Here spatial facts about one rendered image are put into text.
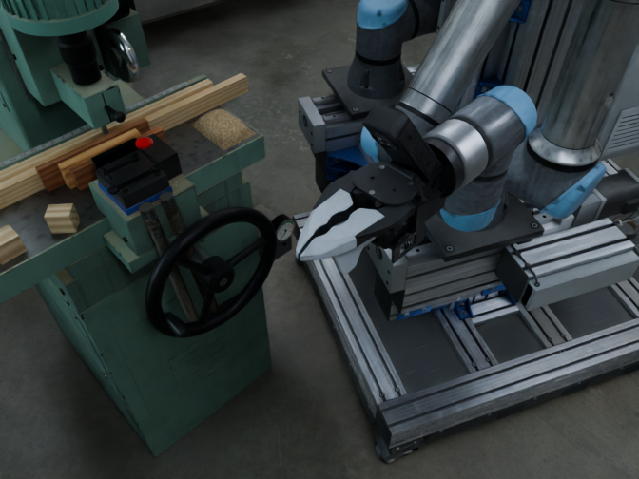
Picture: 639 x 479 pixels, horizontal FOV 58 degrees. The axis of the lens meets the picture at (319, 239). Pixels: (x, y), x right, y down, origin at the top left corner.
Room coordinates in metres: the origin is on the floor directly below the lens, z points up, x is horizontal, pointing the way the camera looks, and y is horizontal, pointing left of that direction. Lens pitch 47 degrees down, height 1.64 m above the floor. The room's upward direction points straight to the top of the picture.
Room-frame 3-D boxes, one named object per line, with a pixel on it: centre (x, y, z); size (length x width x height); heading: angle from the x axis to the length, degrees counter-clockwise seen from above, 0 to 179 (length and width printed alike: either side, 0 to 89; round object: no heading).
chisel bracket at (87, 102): (0.95, 0.44, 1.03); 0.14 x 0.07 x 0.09; 43
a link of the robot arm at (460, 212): (0.59, -0.20, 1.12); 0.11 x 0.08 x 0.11; 44
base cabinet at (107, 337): (1.02, 0.51, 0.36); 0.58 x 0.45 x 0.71; 43
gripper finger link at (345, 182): (0.44, -0.03, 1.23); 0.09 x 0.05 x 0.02; 133
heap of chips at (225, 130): (1.01, 0.21, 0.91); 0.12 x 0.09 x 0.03; 43
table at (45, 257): (0.83, 0.38, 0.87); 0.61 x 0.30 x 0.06; 133
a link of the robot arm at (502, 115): (0.58, -0.21, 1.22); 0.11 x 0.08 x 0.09; 133
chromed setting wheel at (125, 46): (1.11, 0.42, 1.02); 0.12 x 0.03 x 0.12; 43
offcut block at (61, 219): (0.72, 0.46, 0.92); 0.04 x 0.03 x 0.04; 94
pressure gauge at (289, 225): (0.95, 0.09, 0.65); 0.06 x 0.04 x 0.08; 133
